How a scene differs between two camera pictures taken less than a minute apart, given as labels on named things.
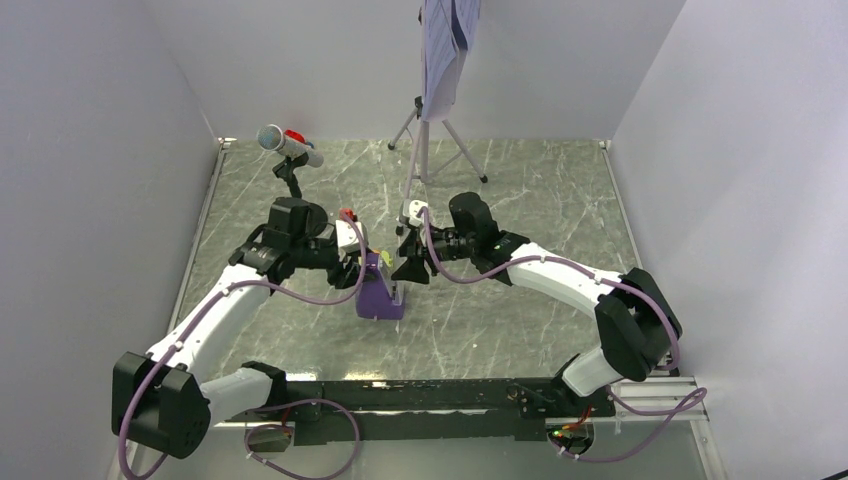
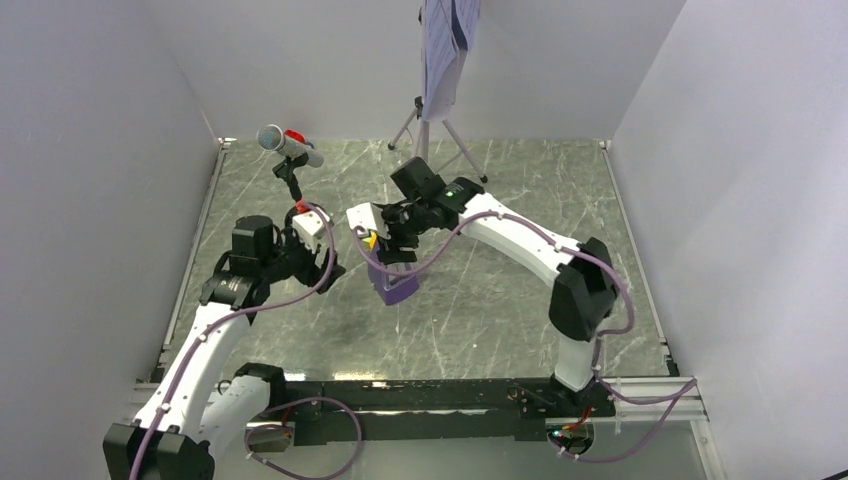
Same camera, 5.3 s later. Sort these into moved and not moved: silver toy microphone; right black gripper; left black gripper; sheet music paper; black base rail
Moved: right black gripper; left black gripper
Not moved: sheet music paper; black base rail; silver toy microphone
